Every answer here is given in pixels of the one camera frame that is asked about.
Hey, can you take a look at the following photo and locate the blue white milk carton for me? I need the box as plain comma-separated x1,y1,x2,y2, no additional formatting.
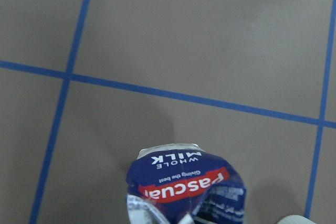
126,144,246,223

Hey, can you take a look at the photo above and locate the white grey mug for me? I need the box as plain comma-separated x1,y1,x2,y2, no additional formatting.
277,215,315,224

